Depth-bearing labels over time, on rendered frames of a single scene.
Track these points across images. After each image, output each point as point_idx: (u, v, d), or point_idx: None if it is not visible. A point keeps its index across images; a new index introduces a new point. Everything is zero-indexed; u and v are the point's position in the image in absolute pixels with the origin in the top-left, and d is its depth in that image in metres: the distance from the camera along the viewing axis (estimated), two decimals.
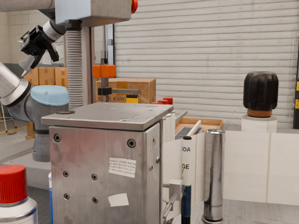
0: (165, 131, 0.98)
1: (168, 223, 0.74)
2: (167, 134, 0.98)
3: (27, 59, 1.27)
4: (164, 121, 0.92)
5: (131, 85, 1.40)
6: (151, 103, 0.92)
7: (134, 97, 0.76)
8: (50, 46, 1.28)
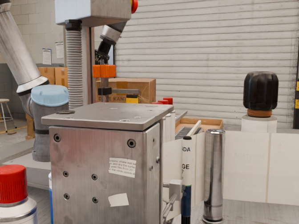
0: (165, 131, 0.98)
1: (168, 223, 0.74)
2: (167, 134, 0.98)
3: None
4: (164, 121, 0.92)
5: (131, 85, 1.40)
6: (151, 103, 0.92)
7: (134, 97, 0.76)
8: (110, 49, 1.34)
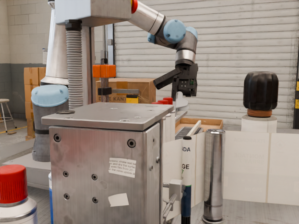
0: (165, 131, 0.98)
1: (168, 223, 0.74)
2: (167, 134, 0.98)
3: None
4: (164, 121, 0.92)
5: (131, 85, 1.40)
6: (151, 103, 0.92)
7: (134, 97, 0.76)
8: None
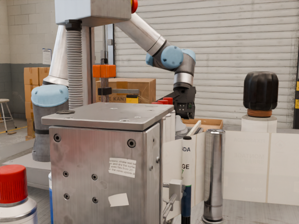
0: (165, 131, 0.98)
1: (168, 223, 0.74)
2: (167, 134, 0.98)
3: None
4: (164, 121, 0.92)
5: (131, 85, 1.40)
6: (151, 103, 0.92)
7: (134, 97, 0.76)
8: None
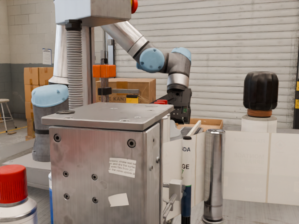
0: (163, 134, 0.94)
1: (168, 223, 0.74)
2: (164, 137, 0.94)
3: None
4: None
5: (131, 85, 1.40)
6: None
7: (134, 97, 0.76)
8: None
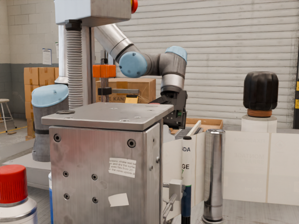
0: None
1: (168, 223, 0.74)
2: None
3: None
4: None
5: (131, 85, 1.40)
6: None
7: (134, 96, 0.76)
8: None
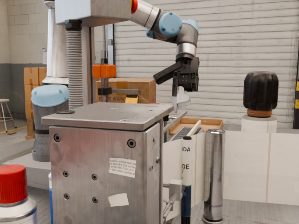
0: None
1: (168, 223, 0.74)
2: None
3: None
4: None
5: (131, 85, 1.40)
6: None
7: (134, 96, 0.76)
8: None
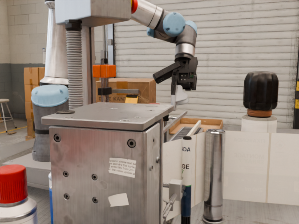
0: None
1: (168, 223, 0.74)
2: None
3: None
4: None
5: (131, 85, 1.40)
6: None
7: (134, 96, 0.76)
8: None
